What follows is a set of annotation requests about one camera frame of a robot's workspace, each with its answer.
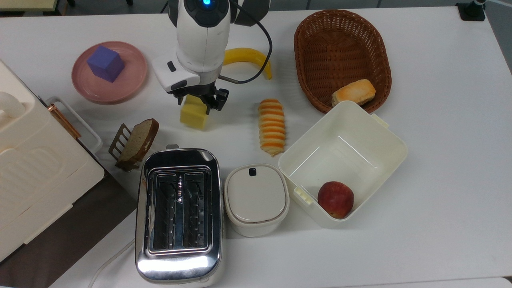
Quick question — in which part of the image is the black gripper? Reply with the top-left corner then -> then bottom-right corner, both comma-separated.
166,78 -> 230,112

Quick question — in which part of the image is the yellow cube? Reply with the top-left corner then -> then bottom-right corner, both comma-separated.
180,95 -> 211,130

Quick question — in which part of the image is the purple cube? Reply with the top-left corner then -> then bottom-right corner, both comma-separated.
86,45 -> 125,83

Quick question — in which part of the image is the yellow banana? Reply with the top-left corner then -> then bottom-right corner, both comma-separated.
222,47 -> 274,80

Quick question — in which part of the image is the pink plate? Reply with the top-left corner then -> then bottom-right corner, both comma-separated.
71,41 -> 148,105

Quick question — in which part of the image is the brown bread slice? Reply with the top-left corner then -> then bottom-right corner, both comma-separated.
116,118 -> 160,165

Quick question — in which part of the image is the orange white striped bread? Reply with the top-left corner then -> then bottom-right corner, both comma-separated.
258,98 -> 287,157

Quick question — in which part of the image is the metal toast rack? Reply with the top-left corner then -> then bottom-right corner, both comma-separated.
108,123 -> 141,173

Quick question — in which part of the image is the cream lidded mini bin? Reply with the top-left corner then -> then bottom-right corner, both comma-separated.
223,163 -> 290,238

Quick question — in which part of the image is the cream square plastic container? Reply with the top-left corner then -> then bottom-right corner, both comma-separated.
278,100 -> 409,230

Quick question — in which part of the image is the brown wicker basket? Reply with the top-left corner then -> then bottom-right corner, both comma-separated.
294,10 -> 393,114

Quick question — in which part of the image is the golden bread roll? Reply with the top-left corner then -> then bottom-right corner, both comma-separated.
331,79 -> 377,108

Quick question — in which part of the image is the cream chrome toaster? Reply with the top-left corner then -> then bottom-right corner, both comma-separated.
134,147 -> 225,287

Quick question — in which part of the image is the red apple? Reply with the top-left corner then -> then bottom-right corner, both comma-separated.
317,181 -> 355,220

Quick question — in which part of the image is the cream toy oven cabinet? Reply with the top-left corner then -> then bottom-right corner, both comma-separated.
0,59 -> 106,263

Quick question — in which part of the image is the dark brown drawer box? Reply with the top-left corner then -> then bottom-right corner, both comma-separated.
0,170 -> 139,288

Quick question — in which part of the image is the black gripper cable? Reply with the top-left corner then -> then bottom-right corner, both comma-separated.
218,0 -> 274,85

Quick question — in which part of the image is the white drawer handle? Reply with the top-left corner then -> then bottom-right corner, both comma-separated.
44,96 -> 103,155

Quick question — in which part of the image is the white toaster cord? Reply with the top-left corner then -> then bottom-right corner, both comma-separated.
87,238 -> 137,288

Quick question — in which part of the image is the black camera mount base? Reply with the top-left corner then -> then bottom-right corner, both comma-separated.
456,0 -> 487,22

